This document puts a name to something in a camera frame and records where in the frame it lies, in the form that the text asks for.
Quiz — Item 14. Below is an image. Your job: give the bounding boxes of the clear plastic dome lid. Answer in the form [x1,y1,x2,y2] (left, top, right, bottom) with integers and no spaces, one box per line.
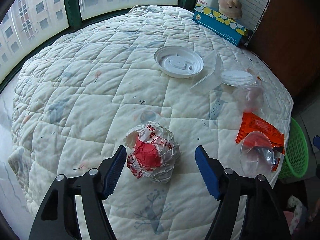
[238,133,274,178]

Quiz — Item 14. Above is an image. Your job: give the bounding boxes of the orange snack wrapper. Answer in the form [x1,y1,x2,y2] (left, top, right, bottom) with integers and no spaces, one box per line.
[235,112,285,172]

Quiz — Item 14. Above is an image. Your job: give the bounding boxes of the red white paper wrapper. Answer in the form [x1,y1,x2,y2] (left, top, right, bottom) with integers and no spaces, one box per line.
[124,121,181,183]

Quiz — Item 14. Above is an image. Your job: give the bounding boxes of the clear cup with white lid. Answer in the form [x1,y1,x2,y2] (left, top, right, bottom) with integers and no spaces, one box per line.
[221,68,264,113]

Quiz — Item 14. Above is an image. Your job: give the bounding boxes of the clear rectangular plastic container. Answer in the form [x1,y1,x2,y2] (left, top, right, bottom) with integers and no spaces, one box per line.
[190,51,223,94]

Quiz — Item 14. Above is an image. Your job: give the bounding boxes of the green plastic basket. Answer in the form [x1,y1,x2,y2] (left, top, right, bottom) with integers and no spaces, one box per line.
[278,118,309,179]

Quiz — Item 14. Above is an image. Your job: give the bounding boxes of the white quilted mattress pad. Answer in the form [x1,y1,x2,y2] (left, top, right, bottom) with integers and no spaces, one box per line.
[8,5,293,239]

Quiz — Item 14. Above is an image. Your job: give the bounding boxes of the white round plastic lid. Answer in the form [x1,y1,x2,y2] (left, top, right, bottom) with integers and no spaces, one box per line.
[154,46,204,79]

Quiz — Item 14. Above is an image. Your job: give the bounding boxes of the brown wooden wardrobe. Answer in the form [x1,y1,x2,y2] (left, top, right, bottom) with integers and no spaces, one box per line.
[248,0,319,112]

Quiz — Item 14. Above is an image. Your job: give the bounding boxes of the blue yellow tissue box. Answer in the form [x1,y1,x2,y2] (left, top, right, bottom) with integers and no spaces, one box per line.
[193,4,253,47]

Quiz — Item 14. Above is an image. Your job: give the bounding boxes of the beige plush toy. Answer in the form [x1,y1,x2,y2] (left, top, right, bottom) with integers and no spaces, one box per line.
[218,0,242,20]

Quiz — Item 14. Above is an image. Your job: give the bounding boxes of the green window frame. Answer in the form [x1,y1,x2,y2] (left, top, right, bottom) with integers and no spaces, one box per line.
[0,0,277,94]

